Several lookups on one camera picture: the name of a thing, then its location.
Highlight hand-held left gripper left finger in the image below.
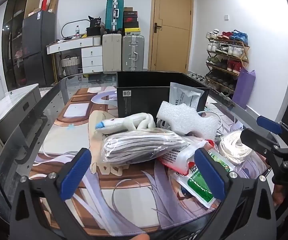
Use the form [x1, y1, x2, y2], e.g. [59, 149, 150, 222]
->
[9, 148, 92, 240]

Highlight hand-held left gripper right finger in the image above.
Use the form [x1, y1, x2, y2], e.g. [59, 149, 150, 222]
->
[194, 147, 277, 240]

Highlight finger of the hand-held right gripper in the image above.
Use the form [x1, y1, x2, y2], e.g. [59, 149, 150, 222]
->
[257, 116, 283, 135]
[240, 128, 280, 156]

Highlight white foam sheet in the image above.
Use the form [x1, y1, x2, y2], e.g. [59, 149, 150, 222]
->
[156, 101, 222, 140]

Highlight white plush toy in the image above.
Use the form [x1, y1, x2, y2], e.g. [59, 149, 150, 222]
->
[95, 113, 157, 132]

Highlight black cardboard box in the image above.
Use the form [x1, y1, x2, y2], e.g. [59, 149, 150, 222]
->
[116, 71, 210, 118]

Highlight person's left hand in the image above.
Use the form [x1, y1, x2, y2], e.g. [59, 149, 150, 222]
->
[128, 233, 150, 240]

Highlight green and white packet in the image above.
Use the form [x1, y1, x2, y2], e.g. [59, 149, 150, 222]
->
[170, 150, 237, 209]

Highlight printed desk mat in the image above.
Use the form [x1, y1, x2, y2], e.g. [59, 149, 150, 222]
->
[33, 85, 270, 240]

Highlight red and white packet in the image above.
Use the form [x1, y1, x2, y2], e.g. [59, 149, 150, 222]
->
[157, 139, 214, 176]

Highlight purple bag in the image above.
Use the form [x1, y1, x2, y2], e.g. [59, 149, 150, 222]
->
[232, 67, 256, 110]

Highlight bagged grey striped cloth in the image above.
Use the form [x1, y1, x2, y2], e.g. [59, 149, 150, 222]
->
[101, 127, 192, 166]

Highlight wooden shoe rack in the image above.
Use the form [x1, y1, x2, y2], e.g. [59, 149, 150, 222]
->
[206, 29, 250, 98]

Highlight silver foil pouch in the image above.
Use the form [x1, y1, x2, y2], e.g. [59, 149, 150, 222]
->
[169, 82, 205, 112]

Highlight rows of assorted shoes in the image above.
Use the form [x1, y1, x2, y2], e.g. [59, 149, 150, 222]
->
[206, 29, 249, 97]

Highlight pile of loose shoes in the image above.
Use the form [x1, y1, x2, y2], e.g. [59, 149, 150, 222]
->
[186, 71, 209, 83]

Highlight wicker basket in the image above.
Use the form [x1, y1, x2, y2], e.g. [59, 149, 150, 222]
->
[61, 56, 81, 76]

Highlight white dresser with drawers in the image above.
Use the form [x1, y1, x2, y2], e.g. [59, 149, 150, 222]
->
[46, 36, 103, 74]

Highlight beige suitcase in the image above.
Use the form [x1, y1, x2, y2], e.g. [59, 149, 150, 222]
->
[102, 33, 123, 74]

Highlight dark grey refrigerator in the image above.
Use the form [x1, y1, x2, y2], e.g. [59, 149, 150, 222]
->
[22, 10, 56, 87]

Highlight silver suitcase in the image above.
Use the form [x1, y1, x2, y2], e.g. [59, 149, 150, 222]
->
[122, 34, 145, 72]

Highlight wooden door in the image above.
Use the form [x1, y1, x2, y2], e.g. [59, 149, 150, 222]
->
[150, 0, 193, 72]

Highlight tall dark glass cabinet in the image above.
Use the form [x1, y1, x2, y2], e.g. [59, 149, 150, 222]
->
[2, 0, 43, 90]

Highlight black bag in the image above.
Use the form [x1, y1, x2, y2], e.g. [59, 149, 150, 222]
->
[86, 16, 106, 37]

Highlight oval metal hoop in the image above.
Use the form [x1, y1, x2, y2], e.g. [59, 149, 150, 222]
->
[61, 19, 91, 40]

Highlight stack of shoe boxes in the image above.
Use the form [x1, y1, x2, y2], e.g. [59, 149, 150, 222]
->
[123, 7, 141, 36]

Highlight teal suitcase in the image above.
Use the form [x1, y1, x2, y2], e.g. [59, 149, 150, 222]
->
[106, 0, 125, 33]

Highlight brown cardboard box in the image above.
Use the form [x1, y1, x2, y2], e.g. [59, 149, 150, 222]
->
[48, 0, 59, 13]

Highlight bagged white rope coil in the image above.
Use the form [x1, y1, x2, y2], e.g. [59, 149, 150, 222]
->
[219, 130, 254, 166]

